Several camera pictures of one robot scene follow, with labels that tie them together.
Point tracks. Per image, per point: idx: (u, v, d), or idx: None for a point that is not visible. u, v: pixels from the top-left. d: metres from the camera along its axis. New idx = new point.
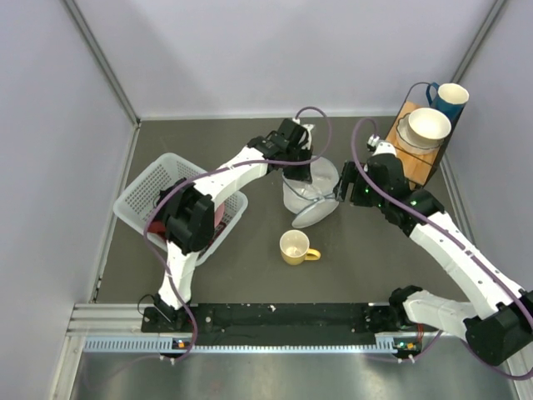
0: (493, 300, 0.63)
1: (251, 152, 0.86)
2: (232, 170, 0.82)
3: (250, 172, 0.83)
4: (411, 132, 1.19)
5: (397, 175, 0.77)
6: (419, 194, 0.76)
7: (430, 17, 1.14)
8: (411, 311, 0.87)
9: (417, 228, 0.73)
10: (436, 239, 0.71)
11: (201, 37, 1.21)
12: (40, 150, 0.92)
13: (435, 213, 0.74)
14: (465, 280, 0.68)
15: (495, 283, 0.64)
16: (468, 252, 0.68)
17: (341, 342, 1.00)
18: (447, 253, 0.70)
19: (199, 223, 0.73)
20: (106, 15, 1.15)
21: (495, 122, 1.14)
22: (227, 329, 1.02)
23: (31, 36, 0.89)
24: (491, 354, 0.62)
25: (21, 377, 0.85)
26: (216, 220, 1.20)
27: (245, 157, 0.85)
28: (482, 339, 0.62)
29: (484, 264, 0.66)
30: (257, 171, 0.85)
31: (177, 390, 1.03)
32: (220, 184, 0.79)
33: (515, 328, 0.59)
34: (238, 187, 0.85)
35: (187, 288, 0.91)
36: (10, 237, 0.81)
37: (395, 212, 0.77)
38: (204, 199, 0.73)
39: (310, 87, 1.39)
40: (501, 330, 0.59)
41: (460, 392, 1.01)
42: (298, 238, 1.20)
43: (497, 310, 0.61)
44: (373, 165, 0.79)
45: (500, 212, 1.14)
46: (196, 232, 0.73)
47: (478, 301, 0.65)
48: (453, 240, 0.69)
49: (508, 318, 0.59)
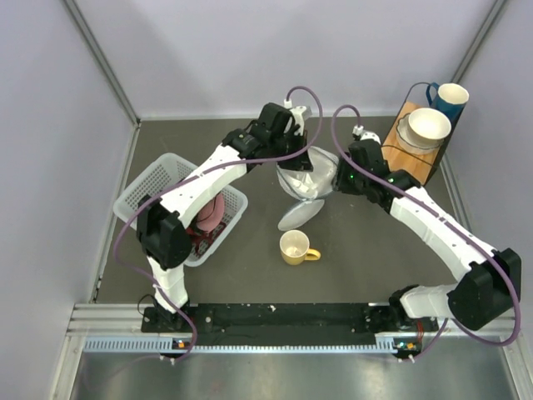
0: (467, 259, 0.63)
1: (226, 151, 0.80)
2: (204, 177, 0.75)
3: (225, 175, 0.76)
4: (411, 132, 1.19)
5: (376, 157, 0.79)
6: (396, 173, 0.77)
7: (429, 17, 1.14)
8: (409, 304, 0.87)
9: (395, 202, 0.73)
10: (412, 210, 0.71)
11: (201, 37, 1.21)
12: (40, 149, 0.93)
13: (413, 189, 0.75)
14: (440, 246, 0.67)
15: (469, 245, 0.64)
16: (441, 218, 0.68)
17: (341, 342, 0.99)
18: (423, 222, 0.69)
19: (169, 243, 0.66)
20: (106, 16, 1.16)
21: (495, 122, 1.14)
22: (227, 329, 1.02)
23: (31, 36, 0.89)
24: (472, 318, 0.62)
25: (21, 377, 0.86)
26: (216, 220, 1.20)
27: (217, 160, 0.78)
28: (462, 302, 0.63)
29: (457, 228, 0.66)
30: (236, 172, 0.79)
31: (177, 390, 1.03)
32: (190, 195, 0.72)
33: (488, 287, 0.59)
34: (214, 193, 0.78)
35: (181, 292, 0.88)
36: (11, 237, 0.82)
37: (375, 191, 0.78)
38: (171, 217, 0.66)
39: (310, 87, 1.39)
40: (475, 289, 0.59)
41: (460, 392, 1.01)
42: (298, 238, 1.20)
43: (470, 268, 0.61)
44: (351, 148, 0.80)
45: (500, 212, 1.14)
46: (168, 251, 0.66)
47: (455, 263, 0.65)
48: (429, 210, 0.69)
49: (480, 277, 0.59)
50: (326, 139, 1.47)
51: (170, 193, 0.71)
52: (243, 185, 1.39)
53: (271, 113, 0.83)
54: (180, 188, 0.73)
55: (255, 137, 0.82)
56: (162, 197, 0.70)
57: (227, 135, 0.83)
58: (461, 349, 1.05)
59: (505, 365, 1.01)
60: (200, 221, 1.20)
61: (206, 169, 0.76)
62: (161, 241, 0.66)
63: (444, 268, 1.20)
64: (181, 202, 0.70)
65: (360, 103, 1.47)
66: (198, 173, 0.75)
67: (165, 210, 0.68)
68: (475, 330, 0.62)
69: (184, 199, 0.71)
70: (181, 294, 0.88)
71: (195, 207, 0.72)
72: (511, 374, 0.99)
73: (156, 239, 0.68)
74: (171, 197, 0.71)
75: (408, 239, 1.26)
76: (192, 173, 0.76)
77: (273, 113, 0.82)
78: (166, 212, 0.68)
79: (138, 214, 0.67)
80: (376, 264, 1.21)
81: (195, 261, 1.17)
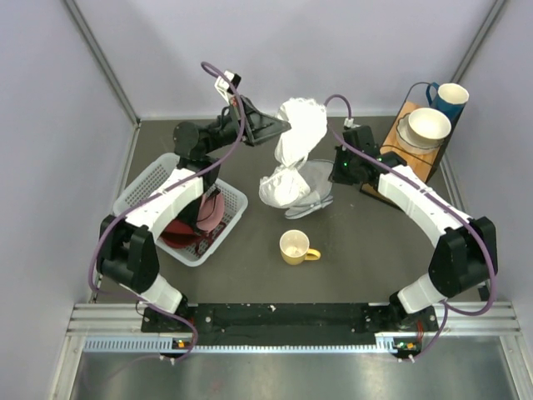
0: (443, 225, 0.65)
1: (181, 174, 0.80)
2: (166, 193, 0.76)
3: (185, 192, 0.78)
4: (411, 132, 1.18)
5: (366, 140, 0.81)
6: (386, 153, 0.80)
7: (429, 17, 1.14)
8: (405, 300, 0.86)
9: (381, 179, 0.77)
10: (396, 185, 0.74)
11: (201, 37, 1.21)
12: (39, 149, 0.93)
13: (399, 167, 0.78)
14: (421, 217, 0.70)
15: (447, 213, 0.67)
16: (422, 191, 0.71)
17: (341, 342, 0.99)
18: (406, 195, 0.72)
19: (139, 259, 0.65)
20: (106, 16, 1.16)
21: (495, 122, 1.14)
22: (226, 330, 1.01)
23: (31, 36, 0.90)
24: (449, 286, 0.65)
25: (21, 377, 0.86)
26: (216, 220, 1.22)
27: (176, 178, 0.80)
28: (441, 267, 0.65)
29: (436, 200, 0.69)
30: (194, 189, 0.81)
31: (177, 389, 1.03)
32: (155, 211, 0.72)
33: (464, 249, 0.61)
34: (176, 210, 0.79)
35: (172, 300, 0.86)
36: (10, 240, 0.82)
37: (364, 170, 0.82)
38: (140, 231, 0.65)
39: (310, 86, 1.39)
40: (450, 250, 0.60)
41: (459, 391, 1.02)
42: (298, 238, 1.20)
43: (445, 232, 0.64)
44: (343, 132, 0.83)
45: (500, 211, 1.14)
46: (138, 270, 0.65)
47: (433, 232, 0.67)
48: (410, 182, 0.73)
49: (456, 240, 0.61)
50: (325, 138, 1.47)
51: (135, 212, 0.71)
52: (243, 185, 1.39)
53: (184, 150, 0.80)
54: (141, 205, 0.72)
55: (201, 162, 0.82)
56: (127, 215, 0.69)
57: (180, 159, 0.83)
58: (461, 349, 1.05)
59: (504, 364, 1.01)
60: (200, 221, 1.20)
61: (167, 186, 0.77)
62: (130, 261, 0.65)
63: None
64: (144, 217, 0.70)
65: (361, 104, 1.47)
66: (161, 190, 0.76)
67: (132, 227, 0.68)
68: (451, 296, 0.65)
69: (146, 215, 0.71)
70: (175, 297, 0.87)
71: (158, 224, 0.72)
72: (512, 375, 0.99)
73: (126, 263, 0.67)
74: (135, 214, 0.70)
75: (409, 239, 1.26)
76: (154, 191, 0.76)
77: (186, 152, 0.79)
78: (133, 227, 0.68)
79: (105, 237, 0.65)
80: (376, 264, 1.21)
81: (194, 262, 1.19)
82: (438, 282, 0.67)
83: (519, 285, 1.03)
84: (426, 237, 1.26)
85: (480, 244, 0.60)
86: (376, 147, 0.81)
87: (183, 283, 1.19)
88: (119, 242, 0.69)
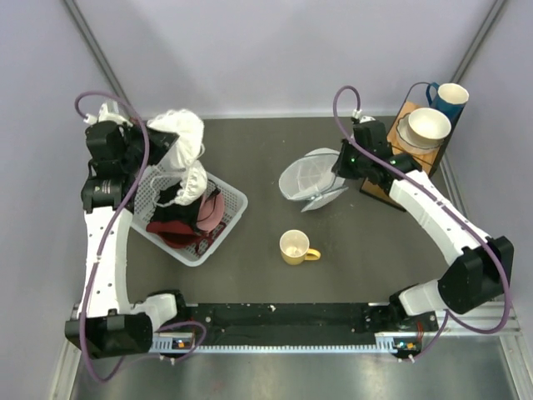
0: (460, 244, 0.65)
1: (97, 214, 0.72)
2: (103, 257, 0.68)
3: (119, 235, 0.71)
4: (411, 132, 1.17)
5: (379, 138, 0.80)
6: (398, 156, 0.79)
7: (430, 17, 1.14)
8: (407, 303, 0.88)
9: (395, 185, 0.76)
10: (411, 193, 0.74)
11: (201, 37, 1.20)
12: (39, 150, 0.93)
13: (414, 172, 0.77)
14: (436, 229, 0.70)
15: (464, 230, 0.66)
16: (439, 202, 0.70)
17: (341, 342, 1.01)
18: (421, 206, 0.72)
19: (132, 338, 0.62)
20: (105, 16, 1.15)
21: (495, 122, 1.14)
22: (226, 330, 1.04)
23: (31, 37, 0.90)
24: (460, 302, 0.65)
25: (20, 377, 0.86)
26: (216, 219, 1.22)
27: (98, 229, 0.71)
28: (453, 287, 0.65)
29: (454, 214, 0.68)
30: (123, 222, 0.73)
31: (177, 389, 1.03)
32: (107, 284, 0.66)
33: (479, 271, 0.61)
34: (125, 254, 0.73)
35: (170, 307, 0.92)
36: (11, 240, 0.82)
37: (376, 172, 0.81)
38: (112, 323, 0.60)
39: (310, 85, 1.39)
40: (466, 272, 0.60)
41: (460, 392, 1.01)
42: (298, 238, 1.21)
43: (462, 252, 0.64)
44: (355, 128, 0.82)
45: (500, 210, 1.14)
46: (137, 343, 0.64)
47: (448, 248, 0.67)
48: (426, 193, 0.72)
49: (472, 262, 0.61)
50: (325, 138, 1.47)
51: (92, 302, 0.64)
52: (243, 185, 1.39)
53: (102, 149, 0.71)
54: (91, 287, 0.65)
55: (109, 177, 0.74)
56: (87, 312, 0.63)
57: (82, 197, 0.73)
58: (461, 349, 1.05)
59: (504, 364, 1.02)
60: (200, 221, 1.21)
61: (98, 249, 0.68)
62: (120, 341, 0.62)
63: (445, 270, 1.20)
64: (104, 300, 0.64)
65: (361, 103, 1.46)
66: (95, 258, 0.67)
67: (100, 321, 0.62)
68: (461, 314, 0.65)
69: (106, 293, 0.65)
70: (170, 300, 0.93)
71: (120, 290, 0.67)
72: (512, 374, 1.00)
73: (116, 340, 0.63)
74: (95, 304, 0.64)
75: (409, 239, 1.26)
76: (87, 262, 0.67)
77: (103, 142, 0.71)
78: (101, 318, 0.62)
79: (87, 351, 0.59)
80: (376, 264, 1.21)
81: (196, 258, 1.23)
82: (447, 297, 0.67)
83: (519, 285, 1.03)
84: (425, 237, 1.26)
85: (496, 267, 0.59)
86: (388, 147, 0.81)
87: (183, 283, 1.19)
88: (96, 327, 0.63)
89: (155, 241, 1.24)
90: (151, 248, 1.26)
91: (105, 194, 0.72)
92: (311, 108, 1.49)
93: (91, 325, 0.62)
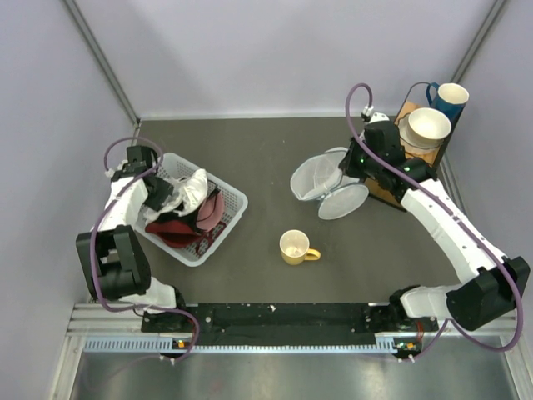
0: (475, 264, 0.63)
1: (121, 181, 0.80)
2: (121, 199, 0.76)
3: (134, 195, 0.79)
4: (411, 132, 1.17)
5: (392, 142, 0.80)
6: (412, 162, 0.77)
7: (429, 17, 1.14)
8: (408, 305, 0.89)
9: (408, 194, 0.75)
10: (425, 205, 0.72)
11: (201, 37, 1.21)
12: (39, 149, 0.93)
13: (428, 181, 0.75)
14: (449, 245, 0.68)
15: (480, 248, 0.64)
16: (455, 217, 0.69)
17: (341, 342, 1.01)
18: (435, 218, 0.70)
19: (133, 252, 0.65)
20: (105, 16, 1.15)
21: (495, 122, 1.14)
22: (226, 329, 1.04)
23: (31, 37, 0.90)
24: (470, 319, 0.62)
25: (21, 375, 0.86)
26: (216, 218, 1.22)
27: (117, 187, 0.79)
28: (461, 303, 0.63)
29: (470, 230, 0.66)
30: (139, 188, 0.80)
31: (177, 389, 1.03)
32: (120, 212, 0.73)
33: (494, 290, 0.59)
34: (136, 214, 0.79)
35: (169, 297, 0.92)
36: (11, 239, 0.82)
37: (389, 177, 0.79)
38: (119, 229, 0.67)
39: (311, 85, 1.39)
40: (480, 292, 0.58)
41: (459, 392, 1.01)
42: (298, 238, 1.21)
43: (478, 273, 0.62)
44: (368, 129, 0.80)
45: (500, 210, 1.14)
46: (137, 263, 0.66)
47: (461, 265, 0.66)
48: (442, 207, 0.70)
49: (488, 281, 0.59)
50: (325, 138, 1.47)
51: (104, 222, 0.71)
52: (243, 185, 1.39)
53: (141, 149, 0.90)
54: (107, 213, 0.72)
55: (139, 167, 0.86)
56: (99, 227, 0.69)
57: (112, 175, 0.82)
58: (462, 350, 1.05)
59: (504, 362, 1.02)
60: (200, 221, 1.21)
61: (119, 191, 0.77)
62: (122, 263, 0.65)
63: (445, 270, 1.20)
64: (114, 222, 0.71)
65: (360, 104, 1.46)
66: (114, 197, 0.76)
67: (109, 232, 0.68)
68: (471, 331, 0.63)
69: (117, 218, 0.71)
70: (169, 291, 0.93)
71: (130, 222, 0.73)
72: (512, 374, 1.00)
73: (117, 272, 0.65)
74: (106, 224, 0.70)
75: (409, 239, 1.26)
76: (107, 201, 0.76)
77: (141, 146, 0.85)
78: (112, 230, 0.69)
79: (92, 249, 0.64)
80: (376, 264, 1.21)
81: (196, 258, 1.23)
82: (455, 313, 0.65)
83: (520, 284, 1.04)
84: (425, 237, 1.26)
85: (512, 289, 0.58)
86: (401, 151, 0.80)
87: (183, 283, 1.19)
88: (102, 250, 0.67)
89: (155, 240, 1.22)
90: (151, 248, 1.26)
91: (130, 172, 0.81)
92: (311, 108, 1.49)
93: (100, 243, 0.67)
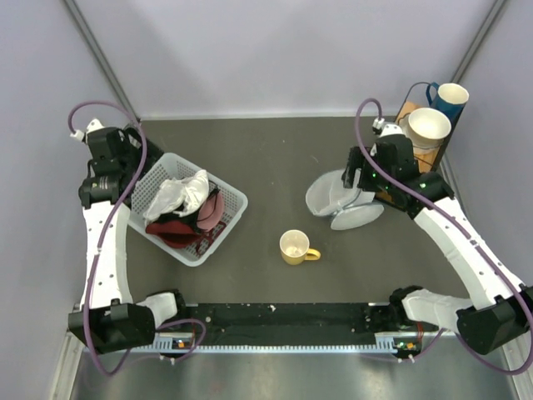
0: (492, 292, 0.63)
1: (97, 210, 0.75)
2: (103, 250, 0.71)
3: (117, 230, 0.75)
4: (411, 132, 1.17)
5: (405, 157, 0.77)
6: (428, 177, 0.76)
7: (429, 18, 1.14)
8: (410, 307, 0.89)
9: (424, 212, 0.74)
10: (441, 226, 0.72)
11: (201, 37, 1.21)
12: (39, 150, 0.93)
13: (444, 199, 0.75)
14: (465, 269, 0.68)
15: (496, 276, 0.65)
16: (473, 242, 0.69)
17: (341, 342, 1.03)
18: (451, 241, 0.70)
19: (136, 327, 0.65)
20: (105, 15, 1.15)
21: (495, 122, 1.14)
22: (226, 329, 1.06)
23: (31, 37, 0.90)
24: (480, 343, 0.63)
25: (20, 375, 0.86)
26: (216, 218, 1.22)
27: (97, 222, 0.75)
28: (473, 328, 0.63)
29: (488, 257, 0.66)
30: (122, 217, 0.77)
31: (176, 389, 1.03)
32: (109, 275, 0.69)
33: (510, 321, 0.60)
34: (124, 251, 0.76)
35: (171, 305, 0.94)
36: (10, 239, 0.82)
37: (402, 195, 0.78)
38: (116, 307, 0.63)
39: (311, 84, 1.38)
40: (497, 322, 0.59)
41: (460, 392, 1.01)
42: (298, 238, 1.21)
43: (495, 302, 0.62)
44: (381, 143, 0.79)
45: (500, 210, 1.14)
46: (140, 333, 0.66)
47: (476, 291, 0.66)
48: (460, 230, 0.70)
49: (504, 312, 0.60)
50: (325, 138, 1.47)
51: (93, 296, 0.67)
52: (244, 185, 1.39)
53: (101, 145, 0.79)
54: (93, 280, 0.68)
55: (107, 175, 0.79)
56: (90, 304, 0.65)
57: (81, 195, 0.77)
58: (462, 350, 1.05)
59: (504, 362, 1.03)
60: (200, 221, 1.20)
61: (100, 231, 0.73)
62: (123, 332, 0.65)
63: (445, 269, 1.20)
64: (105, 291, 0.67)
65: (360, 104, 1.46)
66: (95, 250, 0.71)
67: (102, 308, 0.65)
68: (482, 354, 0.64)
69: (108, 284, 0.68)
70: (170, 300, 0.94)
71: (122, 281, 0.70)
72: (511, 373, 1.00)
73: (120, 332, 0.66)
74: (97, 296, 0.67)
75: (409, 239, 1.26)
76: (89, 255, 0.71)
77: (102, 140, 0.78)
78: (103, 309, 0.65)
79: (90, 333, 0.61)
80: (376, 264, 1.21)
81: (196, 258, 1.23)
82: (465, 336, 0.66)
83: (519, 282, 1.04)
84: (425, 237, 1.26)
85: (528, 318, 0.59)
86: (415, 164, 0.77)
87: (183, 283, 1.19)
88: (98, 317, 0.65)
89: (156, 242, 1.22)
90: (151, 249, 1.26)
91: (103, 190, 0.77)
92: (311, 108, 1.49)
93: (93, 315, 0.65)
